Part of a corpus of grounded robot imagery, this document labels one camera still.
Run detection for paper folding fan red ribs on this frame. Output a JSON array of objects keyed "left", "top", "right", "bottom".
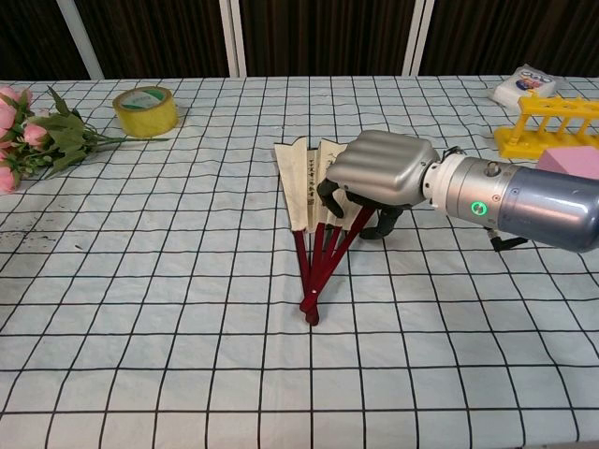
[{"left": 273, "top": 136, "right": 376, "bottom": 326}]

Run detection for white partition frame post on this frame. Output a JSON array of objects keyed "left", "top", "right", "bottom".
[
  {"left": 401, "top": 0, "right": 435, "bottom": 77},
  {"left": 218, "top": 0, "right": 248, "bottom": 79},
  {"left": 59, "top": 0, "right": 105, "bottom": 80}
]

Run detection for pink artificial flower bouquet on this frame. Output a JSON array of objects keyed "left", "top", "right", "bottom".
[{"left": 0, "top": 84, "right": 170, "bottom": 196}]

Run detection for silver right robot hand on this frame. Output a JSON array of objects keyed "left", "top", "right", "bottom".
[{"left": 316, "top": 130, "right": 440, "bottom": 242}]

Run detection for white tissue pack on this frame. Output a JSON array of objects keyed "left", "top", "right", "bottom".
[{"left": 487, "top": 65, "right": 563, "bottom": 111}]

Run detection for pink foam cube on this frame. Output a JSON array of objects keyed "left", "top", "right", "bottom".
[{"left": 535, "top": 145, "right": 599, "bottom": 181}]

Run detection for yellow tape roll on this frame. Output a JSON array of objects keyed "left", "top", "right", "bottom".
[{"left": 112, "top": 86, "right": 181, "bottom": 138}]

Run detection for yellow test tube rack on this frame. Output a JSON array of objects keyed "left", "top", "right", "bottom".
[{"left": 493, "top": 94, "right": 599, "bottom": 158}]

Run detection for checkered light blue tablecloth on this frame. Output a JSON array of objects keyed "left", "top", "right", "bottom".
[{"left": 0, "top": 73, "right": 599, "bottom": 449}]

